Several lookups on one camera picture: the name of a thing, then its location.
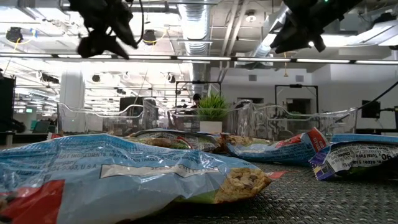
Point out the ceiling light strip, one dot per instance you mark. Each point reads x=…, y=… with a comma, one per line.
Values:
x=202, y=58

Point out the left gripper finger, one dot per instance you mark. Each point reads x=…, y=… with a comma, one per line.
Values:
x=96, y=43
x=124, y=32

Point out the small black monitor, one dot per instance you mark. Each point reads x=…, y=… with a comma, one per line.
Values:
x=371, y=109

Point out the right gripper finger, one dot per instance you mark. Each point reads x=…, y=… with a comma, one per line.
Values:
x=292, y=42
x=319, y=43

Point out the black ceiling lamp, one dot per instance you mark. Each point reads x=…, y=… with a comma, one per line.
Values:
x=150, y=36
x=14, y=34

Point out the dark grey woven mat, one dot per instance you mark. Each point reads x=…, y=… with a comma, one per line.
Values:
x=311, y=199

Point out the person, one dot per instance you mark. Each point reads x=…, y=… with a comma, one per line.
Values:
x=196, y=99

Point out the black rig frame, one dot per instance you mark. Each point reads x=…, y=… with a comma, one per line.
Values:
x=199, y=82
x=295, y=85

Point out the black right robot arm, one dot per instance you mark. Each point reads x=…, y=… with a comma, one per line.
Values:
x=345, y=4

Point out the clear plastic bin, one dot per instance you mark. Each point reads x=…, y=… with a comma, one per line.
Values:
x=161, y=118
x=295, y=124
x=93, y=121

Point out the white plant pot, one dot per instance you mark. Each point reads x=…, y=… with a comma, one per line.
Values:
x=211, y=127

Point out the small green artificial plant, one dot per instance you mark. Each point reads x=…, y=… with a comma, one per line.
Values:
x=213, y=107

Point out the red brown granola bar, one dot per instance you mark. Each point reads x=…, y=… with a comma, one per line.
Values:
x=161, y=141

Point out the silver ventilation duct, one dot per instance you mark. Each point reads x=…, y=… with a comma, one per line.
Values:
x=194, y=28

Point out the red blue granola bar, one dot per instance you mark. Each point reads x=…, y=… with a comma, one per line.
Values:
x=280, y=152

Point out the large black monitor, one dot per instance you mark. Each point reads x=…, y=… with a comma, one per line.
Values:
x=7, y=102

